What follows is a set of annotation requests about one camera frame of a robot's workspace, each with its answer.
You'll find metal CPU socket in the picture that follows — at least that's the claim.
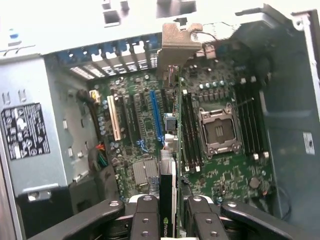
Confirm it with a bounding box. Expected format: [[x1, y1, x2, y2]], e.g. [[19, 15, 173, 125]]
[[198, 101, 242, 158]]

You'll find silver chipset heatsink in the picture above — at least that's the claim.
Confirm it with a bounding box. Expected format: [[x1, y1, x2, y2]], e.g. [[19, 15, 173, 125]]
[[132, 159, 159, 187]]

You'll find green motherboard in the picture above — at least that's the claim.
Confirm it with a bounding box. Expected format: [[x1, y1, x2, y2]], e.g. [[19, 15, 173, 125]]
[[86, 56, 280, 203]]

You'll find thin metal locking lever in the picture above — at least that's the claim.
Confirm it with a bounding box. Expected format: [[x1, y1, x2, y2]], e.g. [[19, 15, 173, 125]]
[[232, 98, 256, 108]]

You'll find row of black RAM slots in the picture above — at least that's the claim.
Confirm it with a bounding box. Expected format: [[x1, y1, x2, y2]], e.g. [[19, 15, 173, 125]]
[[181, 88, 202, 175], [233, 77, 271, 162]]

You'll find grey power supply unit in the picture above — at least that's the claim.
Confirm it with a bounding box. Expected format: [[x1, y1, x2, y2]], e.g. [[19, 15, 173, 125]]
[[0, 51, 70, 201]]

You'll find black open PC case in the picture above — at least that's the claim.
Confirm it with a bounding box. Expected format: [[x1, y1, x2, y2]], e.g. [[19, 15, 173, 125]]
[[0, 0, 320, 240]]

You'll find thin multicoloured wire bundle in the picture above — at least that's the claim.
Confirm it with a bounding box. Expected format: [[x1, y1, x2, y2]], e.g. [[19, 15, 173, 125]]
[[94, 142, 109, 172]]

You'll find coin cell battery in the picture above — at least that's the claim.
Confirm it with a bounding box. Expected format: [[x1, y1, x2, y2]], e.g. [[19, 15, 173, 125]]
[[249, 176, 261, 189]]

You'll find white expansion slot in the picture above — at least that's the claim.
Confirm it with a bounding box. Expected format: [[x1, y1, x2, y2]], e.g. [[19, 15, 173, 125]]
[[106, 94, 123, 141]]

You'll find short black expansion slot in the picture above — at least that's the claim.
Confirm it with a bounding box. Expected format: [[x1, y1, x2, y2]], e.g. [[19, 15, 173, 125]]
[[141, 91, 151, 111]]

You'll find long black expansion slot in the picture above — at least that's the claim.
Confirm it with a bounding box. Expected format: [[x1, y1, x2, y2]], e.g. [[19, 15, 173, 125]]
[[161, 87, 175, 114], [131, 93, 145, 140], [119, 94, 134, 141]]

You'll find black sleeved cable bundle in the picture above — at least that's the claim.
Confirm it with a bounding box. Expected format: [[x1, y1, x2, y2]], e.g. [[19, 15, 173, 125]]
[[76, 88, 101, 141]]

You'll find blue expansion slot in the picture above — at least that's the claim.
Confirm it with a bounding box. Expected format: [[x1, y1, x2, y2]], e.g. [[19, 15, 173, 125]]
[[149, 89, 165, 143]]

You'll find white power connector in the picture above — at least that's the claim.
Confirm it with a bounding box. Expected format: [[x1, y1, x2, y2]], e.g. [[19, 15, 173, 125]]
[[88, 89, 102, 105]]

